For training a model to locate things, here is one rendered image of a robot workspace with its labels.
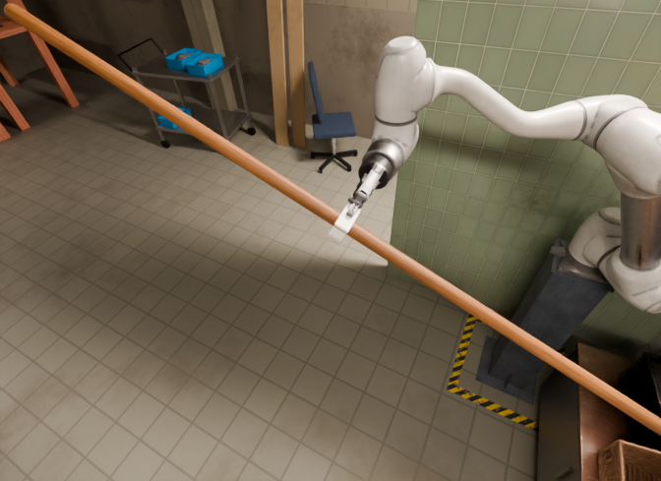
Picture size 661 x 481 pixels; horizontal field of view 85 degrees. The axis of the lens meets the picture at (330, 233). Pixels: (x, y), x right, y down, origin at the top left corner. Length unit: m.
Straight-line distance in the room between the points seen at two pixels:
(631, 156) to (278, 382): 2.01
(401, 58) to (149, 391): 2.32
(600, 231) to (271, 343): 1.88
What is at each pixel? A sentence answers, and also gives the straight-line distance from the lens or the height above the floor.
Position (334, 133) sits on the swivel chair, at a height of 0.44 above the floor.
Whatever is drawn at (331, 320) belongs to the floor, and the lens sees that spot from 2.55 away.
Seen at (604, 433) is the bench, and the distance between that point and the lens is 1.94.
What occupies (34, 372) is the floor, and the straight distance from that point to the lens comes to 3.10.
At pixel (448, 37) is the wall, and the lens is 1.77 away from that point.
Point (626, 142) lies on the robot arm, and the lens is 1.08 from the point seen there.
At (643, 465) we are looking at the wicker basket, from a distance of 1.91.
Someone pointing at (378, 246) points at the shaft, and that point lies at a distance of 0.71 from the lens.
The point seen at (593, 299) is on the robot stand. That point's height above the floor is 0.91.
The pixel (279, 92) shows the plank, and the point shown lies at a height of 0.58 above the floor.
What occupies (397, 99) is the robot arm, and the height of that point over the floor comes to 1.82.
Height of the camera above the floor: 2.18
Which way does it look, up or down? 45 degrees down
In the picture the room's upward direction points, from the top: 3 degrees counter-clockwise
